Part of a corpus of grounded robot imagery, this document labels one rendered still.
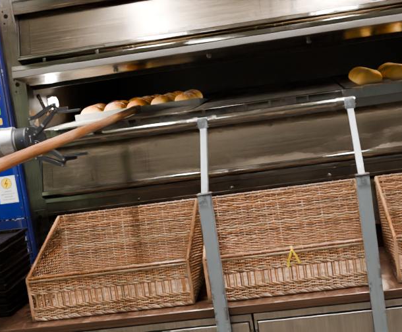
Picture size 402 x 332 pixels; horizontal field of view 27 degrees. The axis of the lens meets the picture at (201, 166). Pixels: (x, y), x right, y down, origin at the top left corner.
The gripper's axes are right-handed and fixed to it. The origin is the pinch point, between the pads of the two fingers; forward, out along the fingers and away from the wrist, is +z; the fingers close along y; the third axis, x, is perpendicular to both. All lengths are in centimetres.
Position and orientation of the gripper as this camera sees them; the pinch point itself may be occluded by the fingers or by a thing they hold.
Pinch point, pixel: (80, 132)
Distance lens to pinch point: 259.9
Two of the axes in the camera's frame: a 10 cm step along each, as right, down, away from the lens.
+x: -1.0, 1.3, -9.9
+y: 1.5, 9.8, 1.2
